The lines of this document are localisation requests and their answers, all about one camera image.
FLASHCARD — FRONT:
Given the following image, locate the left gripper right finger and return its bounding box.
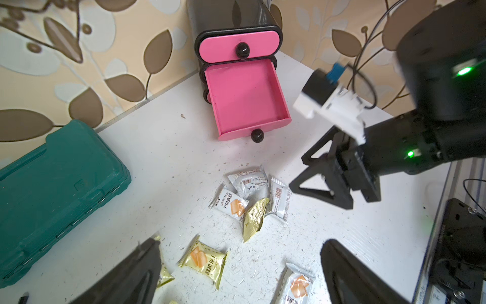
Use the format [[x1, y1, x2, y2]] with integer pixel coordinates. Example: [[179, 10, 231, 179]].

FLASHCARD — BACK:
[[321, 239, 408, 304]]

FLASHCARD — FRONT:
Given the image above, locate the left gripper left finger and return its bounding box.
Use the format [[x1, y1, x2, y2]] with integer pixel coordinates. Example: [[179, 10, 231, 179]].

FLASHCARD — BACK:
[[72, 238, 161, 303]]

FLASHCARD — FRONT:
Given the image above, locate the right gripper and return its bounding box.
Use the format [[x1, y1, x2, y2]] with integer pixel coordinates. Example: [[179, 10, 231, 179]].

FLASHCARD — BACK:
[[289, 126, 382, 209]]

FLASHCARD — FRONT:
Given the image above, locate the pink drawer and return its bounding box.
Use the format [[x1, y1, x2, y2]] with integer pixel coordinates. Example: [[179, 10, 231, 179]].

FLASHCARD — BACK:
[[205, 58, 292, 141], [199, 30, 280, 63]]

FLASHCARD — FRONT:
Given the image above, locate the black pink drawer cabinet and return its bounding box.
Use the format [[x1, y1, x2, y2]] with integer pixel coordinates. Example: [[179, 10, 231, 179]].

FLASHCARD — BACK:
[[187, 1, 283, 143]]

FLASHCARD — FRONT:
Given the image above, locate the pink top drawer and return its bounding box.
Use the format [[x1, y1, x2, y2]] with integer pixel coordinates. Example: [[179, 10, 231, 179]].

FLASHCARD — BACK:
[[199, 30, 280, 63]]

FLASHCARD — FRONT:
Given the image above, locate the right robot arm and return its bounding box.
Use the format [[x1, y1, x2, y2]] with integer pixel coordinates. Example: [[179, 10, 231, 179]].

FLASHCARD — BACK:
[[290, 1, 485, 210]]

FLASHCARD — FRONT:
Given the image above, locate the yellow cookie packet left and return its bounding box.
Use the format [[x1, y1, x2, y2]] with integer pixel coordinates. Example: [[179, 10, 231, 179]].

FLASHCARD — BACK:
[[152, 232, 175, 289]]

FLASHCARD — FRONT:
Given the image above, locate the yellow cookie packet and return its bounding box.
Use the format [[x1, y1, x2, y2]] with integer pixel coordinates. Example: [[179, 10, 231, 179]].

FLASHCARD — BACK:
[[178, 234, 230, 290], [152, 232, 175, 289], [243, 197, 270, 243]]

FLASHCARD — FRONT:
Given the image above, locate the white cookie packet centre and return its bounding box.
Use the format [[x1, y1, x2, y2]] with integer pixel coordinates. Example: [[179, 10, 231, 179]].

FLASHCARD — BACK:
[[272, 263, 316, 304]]

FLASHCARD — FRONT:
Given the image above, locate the white cookie packet barcode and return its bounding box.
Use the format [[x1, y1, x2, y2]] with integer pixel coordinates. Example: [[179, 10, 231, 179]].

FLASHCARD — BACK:
[[265, 177, 292, 224]]

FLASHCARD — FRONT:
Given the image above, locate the yellow cookie packet middle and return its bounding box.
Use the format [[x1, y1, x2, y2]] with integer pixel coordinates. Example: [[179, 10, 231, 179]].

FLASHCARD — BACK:
[[178, 234, 230, 290]]

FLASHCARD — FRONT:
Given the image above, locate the white cookie packet top right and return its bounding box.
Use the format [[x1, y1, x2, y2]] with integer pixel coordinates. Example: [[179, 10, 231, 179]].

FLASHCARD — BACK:
[[227, 165, 269, 201]]

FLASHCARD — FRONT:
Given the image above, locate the yellow cookie packet right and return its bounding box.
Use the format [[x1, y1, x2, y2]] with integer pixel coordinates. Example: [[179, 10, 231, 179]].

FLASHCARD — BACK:
[[243, 197, 270, 243]]

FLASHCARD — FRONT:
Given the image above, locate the black hex key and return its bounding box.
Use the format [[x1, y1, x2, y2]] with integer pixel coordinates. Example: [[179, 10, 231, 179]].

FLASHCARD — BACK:
[[18, 292, 29, 304]]

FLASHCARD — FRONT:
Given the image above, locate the white cookie packet orange print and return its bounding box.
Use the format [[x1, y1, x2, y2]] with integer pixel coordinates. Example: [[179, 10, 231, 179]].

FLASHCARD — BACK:
[[210, 184, 249, 223]]

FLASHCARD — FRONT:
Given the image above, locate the green plastic tool case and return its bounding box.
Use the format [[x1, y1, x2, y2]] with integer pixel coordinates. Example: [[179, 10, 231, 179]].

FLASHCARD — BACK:
[[1, 120, 131, 288]]

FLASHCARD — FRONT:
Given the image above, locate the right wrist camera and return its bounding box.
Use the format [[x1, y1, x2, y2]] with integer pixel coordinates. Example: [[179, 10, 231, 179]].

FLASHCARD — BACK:
[[293, 63, 366, 145]]

